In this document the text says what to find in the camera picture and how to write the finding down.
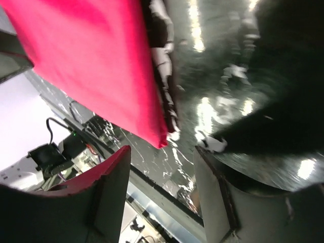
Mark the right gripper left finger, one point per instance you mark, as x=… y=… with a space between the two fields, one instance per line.
x=86 y=208

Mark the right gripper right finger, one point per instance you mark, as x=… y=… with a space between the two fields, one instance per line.
x=237 y=208

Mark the pink t shirt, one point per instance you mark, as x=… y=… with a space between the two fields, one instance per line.
x=97 y=52

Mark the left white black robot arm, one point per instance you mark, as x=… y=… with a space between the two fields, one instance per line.
x=49 y=160

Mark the aluminium front rail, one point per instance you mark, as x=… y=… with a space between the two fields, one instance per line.
x=178 y=220

